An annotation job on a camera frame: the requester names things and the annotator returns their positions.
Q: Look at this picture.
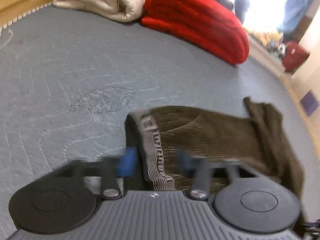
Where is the grey quilted mattress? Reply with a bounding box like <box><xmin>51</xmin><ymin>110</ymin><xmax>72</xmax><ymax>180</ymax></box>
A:
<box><xmin>1</xmin><ymin>6</ymin><xmax>319</xmax><ymax>239</ymax></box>

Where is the red folded blanket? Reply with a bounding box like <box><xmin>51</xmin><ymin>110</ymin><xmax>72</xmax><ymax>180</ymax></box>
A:
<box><xmin>140</xmin><ymin>0</ymin><xmax>249</xmax><ymax>64</ymax></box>

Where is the blue curtain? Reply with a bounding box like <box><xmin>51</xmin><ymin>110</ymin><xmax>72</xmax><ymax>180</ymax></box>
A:
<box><xmin>278</xmin><ymin>0</ymin><xmax>313</xmax><ymax>35</ymax></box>

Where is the purple wall pad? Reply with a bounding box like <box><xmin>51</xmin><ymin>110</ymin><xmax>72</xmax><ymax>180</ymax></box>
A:
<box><xmin>300</xmin><ymin>90</ymin><xmax>319</xmax><ymax>116</ymax></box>

